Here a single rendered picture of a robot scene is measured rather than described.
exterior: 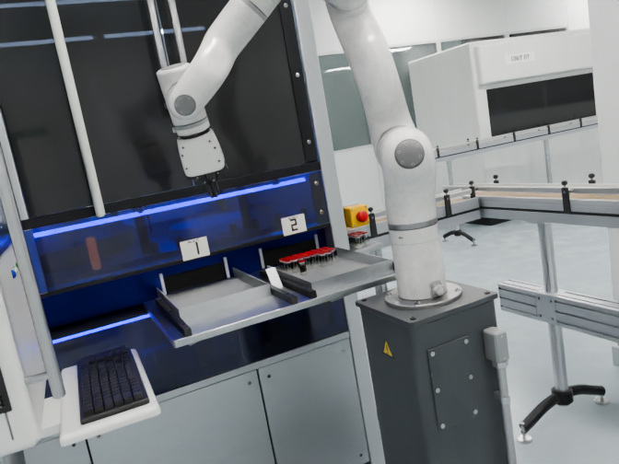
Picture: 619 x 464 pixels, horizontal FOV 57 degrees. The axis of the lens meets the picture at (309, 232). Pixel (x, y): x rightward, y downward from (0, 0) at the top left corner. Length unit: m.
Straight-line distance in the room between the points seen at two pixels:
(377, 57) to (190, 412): 1.22
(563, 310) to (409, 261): 1.08
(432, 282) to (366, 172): 6.00
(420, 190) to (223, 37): 0.57
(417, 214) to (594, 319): 1.08
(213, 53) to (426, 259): 0.68
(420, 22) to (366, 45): 6.72
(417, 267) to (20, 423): 0.90
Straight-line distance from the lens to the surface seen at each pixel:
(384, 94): 1.35
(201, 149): 1.43
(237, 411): 1.97
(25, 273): 1.21
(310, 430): 2.11
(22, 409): 1.27
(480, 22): 8.69
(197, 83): 1.31
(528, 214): 2.31
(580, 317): 2.33
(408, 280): 1.39
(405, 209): 1.35
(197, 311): 1.56
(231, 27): 1.37
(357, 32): 1.39
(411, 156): 1.27
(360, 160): 7.32
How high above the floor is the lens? 1.30
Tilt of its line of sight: 10 degrees down
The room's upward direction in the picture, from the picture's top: 10 degrees counter-clockwise
